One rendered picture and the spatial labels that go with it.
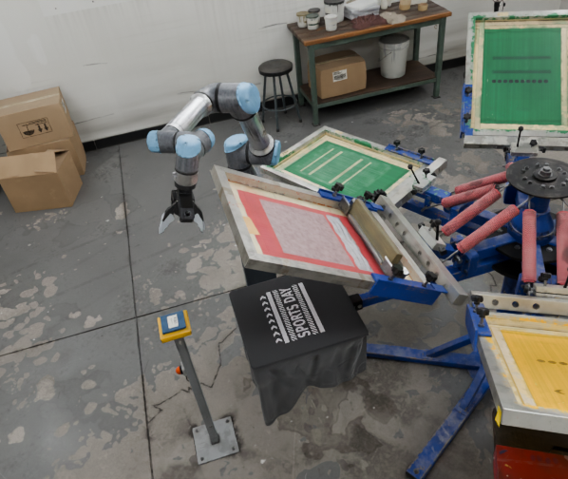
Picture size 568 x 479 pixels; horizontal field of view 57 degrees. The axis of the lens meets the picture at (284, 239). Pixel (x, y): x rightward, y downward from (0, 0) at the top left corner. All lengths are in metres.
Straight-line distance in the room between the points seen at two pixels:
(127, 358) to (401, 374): 1.70
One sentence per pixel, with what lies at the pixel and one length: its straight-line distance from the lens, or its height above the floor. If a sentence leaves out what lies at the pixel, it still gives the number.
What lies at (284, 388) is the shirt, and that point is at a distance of 2.24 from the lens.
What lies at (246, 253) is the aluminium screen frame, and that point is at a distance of 1.60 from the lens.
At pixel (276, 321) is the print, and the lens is 2.20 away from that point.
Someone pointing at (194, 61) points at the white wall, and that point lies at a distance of 5.62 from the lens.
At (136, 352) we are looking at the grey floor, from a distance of 3.56.
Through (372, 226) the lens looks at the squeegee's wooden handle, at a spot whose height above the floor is 1.29.
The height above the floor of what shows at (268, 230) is 1.45.
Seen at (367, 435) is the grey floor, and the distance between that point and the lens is 2.98.
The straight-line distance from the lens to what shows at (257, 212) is 1.93.
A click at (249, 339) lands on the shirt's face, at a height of 0.95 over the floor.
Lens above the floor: 2.60
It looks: 40 degrees down
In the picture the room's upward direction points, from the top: 8 degrees counter-clockwise
